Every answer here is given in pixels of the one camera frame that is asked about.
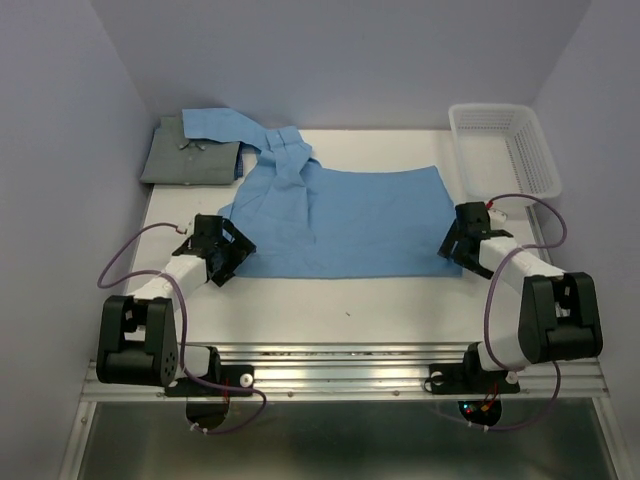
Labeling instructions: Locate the blue long sleeve shirt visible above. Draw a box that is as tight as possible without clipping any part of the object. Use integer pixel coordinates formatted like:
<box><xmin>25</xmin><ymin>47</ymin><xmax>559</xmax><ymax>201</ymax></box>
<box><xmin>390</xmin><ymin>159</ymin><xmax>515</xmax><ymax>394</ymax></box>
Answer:
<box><xmin>182</xmin><ymin>108</ymin><xmax>462</xmax><ymax>279</ymax></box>

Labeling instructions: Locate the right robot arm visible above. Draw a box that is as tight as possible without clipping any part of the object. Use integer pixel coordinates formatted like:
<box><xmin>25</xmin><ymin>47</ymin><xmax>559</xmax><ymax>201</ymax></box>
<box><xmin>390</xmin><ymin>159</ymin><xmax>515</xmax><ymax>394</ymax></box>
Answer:
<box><xmin>429</xmin><ymin>201</ymin><xmax>603</xmax><ymax>394</ymax></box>

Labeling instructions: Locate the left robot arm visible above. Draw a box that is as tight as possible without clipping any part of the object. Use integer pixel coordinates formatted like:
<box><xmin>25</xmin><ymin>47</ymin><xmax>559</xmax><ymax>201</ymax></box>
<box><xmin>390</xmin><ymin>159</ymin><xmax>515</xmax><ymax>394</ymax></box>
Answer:
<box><xmin>96</xmin><ymin>214</ymin><xmax>257</xmax><ymax>387</ymax></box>

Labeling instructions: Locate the white plastic basket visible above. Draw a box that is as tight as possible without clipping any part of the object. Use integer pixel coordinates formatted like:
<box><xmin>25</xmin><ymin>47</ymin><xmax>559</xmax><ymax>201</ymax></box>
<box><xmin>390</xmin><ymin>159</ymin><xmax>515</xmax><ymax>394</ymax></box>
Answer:
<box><xmin>448</xmin><ymin>103</ymin><xmax>562</xmax><ymax>201</ymax></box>

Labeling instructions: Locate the folded blue checkered shirt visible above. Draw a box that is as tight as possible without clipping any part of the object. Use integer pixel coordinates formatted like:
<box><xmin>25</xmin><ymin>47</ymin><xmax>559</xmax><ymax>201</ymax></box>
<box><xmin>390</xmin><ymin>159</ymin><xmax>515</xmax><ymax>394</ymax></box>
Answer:
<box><xmin>234</xmin><ymin>143</ymin><xmax>244</xmax><ymax>180</ymax></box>

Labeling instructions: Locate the folded grey shirt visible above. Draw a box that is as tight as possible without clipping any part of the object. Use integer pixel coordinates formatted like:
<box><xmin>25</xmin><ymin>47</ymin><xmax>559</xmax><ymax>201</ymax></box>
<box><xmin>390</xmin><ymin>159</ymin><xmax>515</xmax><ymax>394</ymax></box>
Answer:
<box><xmin>139</xmin><ymin>115</ymin><xmax>240</xmax><ymax>186</ymax></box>

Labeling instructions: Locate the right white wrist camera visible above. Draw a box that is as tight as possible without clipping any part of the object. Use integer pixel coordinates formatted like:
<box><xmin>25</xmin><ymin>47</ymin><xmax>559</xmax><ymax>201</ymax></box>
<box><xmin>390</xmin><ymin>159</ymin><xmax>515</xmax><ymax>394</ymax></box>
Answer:
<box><xmin>486</xmin><ymin>200</ymin><xmax>508</xmax><ymax>229</ymax></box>

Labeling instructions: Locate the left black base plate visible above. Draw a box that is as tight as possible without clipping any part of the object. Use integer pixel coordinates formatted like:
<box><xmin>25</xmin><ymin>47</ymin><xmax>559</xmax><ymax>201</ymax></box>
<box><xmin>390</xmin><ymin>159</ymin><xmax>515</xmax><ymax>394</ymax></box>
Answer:
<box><xmin>164</xmin><ymin>364</ymin><xmax>255</xmax><ymax>398</ymax></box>

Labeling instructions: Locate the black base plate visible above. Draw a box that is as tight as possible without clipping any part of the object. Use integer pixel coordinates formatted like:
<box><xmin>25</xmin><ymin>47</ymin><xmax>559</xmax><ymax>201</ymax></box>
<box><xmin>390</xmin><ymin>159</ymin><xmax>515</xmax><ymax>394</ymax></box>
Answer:
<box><xmin>164</xmin><ymin>364</ymin><xmax>255</xmax><ymax>398</ymax></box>
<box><xmin>423</xmin><ymin>363</ymin><xmax>521</xmax><ymax>395</ymax></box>

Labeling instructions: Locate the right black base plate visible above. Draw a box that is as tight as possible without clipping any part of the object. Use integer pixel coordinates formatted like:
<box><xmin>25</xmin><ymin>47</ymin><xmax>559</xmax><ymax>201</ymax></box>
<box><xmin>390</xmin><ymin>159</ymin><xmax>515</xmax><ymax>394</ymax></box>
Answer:
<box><xmin>423</xmin><ymin>363</ymin><xmax>521</xmax><ymax>395</ymax></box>

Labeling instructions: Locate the aluminium rail frame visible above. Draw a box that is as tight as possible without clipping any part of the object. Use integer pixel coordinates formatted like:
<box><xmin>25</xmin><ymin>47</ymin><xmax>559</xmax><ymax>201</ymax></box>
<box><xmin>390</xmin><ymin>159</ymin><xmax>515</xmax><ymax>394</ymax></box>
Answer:
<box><xmin>82</xmin><ymin>204</ymin><xmax>614</xmax><ymax>404</ymax></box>

